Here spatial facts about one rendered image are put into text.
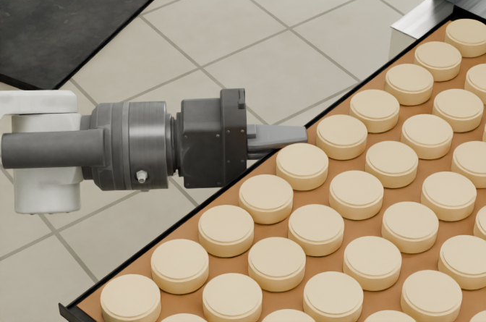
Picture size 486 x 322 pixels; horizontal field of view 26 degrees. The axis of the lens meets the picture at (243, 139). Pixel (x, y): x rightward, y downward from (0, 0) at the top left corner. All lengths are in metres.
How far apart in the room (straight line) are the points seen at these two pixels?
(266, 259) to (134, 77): 1.89
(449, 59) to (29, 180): 0.46
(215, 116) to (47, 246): 1.37
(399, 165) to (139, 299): 0.29
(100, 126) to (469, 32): 0.43
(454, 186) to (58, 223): 1.51
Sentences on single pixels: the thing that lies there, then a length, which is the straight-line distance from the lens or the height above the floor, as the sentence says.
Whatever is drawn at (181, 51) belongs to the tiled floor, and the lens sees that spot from 2.85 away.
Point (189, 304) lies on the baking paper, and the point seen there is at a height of 1.00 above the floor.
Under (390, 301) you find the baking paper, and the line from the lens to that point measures 0.92.
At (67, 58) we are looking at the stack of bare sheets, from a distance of 2.83.
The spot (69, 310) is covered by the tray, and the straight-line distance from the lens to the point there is 0.92.
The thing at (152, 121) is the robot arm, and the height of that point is 1.04.
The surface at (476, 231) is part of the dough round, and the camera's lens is 0.97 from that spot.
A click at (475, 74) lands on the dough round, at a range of 1.14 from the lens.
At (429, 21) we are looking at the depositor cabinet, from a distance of 1.52.
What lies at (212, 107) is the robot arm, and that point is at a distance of 1.03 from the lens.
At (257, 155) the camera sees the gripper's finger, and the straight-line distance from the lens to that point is 1.05.
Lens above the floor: 1.70
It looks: 41 degrees down
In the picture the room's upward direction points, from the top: straight up
